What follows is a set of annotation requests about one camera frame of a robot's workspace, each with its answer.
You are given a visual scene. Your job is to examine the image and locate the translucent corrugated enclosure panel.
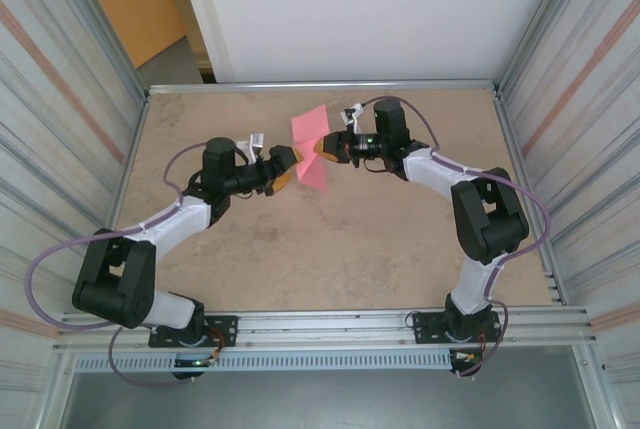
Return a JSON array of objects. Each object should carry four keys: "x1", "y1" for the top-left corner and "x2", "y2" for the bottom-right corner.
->
[
  {"x1": 498, "y1": 0, "x2": 640, "y2": 400},
  {"x1": 0, "y1": 0, "x2": 150, "y2": 400}
]

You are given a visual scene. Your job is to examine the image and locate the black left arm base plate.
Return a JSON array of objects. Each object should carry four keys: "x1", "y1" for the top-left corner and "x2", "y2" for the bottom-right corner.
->
[{"x1": 148, "y1": 315, "x2": 239, "y2": 349}]

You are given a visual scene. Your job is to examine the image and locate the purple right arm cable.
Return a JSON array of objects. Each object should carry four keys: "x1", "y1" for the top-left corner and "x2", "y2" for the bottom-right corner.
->
[{"x1": 360, "y1": 96, "x2": 551, "y2": 379}]

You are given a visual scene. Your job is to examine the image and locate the pink cloth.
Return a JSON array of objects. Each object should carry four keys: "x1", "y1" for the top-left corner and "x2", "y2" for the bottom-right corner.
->
[{"x1": 291, "y1": 104, "x2": 331, "y2": 194}]

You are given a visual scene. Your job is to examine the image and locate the white door frame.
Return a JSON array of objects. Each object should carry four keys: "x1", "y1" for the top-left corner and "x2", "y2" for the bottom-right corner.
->
[{"x1": 173, "y1": 0, "x2": 236, "y2": 84}]

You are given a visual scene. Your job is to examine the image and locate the orange wooden door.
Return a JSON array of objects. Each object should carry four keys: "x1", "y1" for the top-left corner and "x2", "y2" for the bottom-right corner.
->
[{"x1": 69, "y1": 0, "x2": 188, "y2": 69}]

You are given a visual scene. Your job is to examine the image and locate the grey slotted cable duct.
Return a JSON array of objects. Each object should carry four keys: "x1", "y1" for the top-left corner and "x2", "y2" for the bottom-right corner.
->
[{"x1": 73, "y1": 348, "x2": 454, "y2": 373}]

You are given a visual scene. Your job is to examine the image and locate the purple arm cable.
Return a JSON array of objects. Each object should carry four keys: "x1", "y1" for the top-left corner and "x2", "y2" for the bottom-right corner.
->
[
  {"x1": 25, "y1": 145, "x2": 206, "y2": 388},
  {"x1": 360, "y1": 96, "x2": 551, "y2": 379}
]

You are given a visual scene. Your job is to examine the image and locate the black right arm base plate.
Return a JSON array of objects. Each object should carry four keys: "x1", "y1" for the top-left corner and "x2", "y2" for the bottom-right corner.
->
[{"x1": 410, "y1": 311, "x2": 501, "y2": 345}]

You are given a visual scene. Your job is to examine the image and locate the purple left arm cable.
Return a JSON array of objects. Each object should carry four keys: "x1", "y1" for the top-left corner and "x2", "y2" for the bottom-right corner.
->
[{"x1": 25, "y1": 145, "x2": 206, "y2": 388}]

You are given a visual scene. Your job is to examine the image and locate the black controller board green light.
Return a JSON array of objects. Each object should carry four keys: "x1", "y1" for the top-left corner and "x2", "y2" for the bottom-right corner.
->
[{"x1": 172, "y1": 354, "x2": 221, "y2": 381}]

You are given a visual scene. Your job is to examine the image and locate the wide aluminium mounting rail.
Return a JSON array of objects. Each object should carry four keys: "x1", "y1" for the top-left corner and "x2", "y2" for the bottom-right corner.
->
[{"x1": 58, "y1": 306, "x2": 599, "y2": 351}]

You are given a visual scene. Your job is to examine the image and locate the narrow aluminium table edge rail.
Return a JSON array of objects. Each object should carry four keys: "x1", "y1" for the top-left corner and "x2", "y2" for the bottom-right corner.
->
[
  {"x1": 148, "y1": 79, "x2": 501, "y2": 97},
  {"x1": 88, "y1": 93, "x2": 151, "y2": 311},
  {"x1": 492, "y1": 92, "x2": 567, "y2": 306}
]

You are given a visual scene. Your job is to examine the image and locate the black controller board orange wires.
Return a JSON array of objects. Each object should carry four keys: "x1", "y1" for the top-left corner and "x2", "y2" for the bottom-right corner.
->
[{"x1": 448, "y1": 347, "x2": 485, "y2": 379}]

